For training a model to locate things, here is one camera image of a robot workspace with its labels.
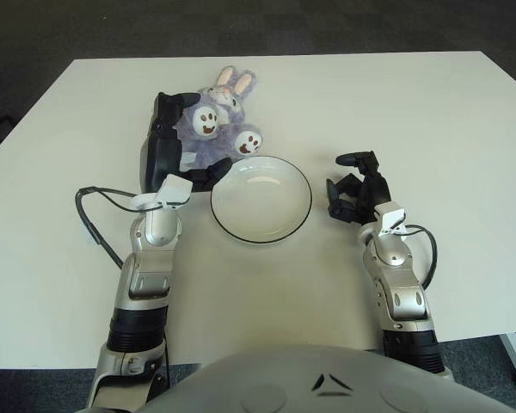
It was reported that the white plate with black rim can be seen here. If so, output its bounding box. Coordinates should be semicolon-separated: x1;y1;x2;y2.
209;155;314;248

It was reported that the purple plush bunny doll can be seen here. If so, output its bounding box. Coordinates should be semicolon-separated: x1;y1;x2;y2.
171;65;266;171

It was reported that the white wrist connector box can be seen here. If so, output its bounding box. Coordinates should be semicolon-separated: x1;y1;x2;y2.
157;174;194;212
373;204;409;236

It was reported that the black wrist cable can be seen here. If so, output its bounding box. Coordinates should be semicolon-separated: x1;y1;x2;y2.
402;223;439;287
75;185;164;268

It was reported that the grey robot torso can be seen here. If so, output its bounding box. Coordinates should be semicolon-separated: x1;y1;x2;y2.
145;342;478;413

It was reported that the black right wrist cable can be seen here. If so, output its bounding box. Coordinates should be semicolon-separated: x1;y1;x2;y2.
402;223;439;287

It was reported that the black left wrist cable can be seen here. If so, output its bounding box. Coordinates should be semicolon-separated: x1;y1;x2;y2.
75;185;164;268

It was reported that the white right wrist connector box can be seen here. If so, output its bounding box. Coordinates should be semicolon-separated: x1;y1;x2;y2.
373;204;409;236

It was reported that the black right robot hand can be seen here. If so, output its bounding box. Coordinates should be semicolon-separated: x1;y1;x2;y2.
325;150;392;225

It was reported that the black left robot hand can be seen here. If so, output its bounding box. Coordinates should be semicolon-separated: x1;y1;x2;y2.
139;91;233;194

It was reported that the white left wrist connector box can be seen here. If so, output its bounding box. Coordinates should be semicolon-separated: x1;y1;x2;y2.
157;174;194;212

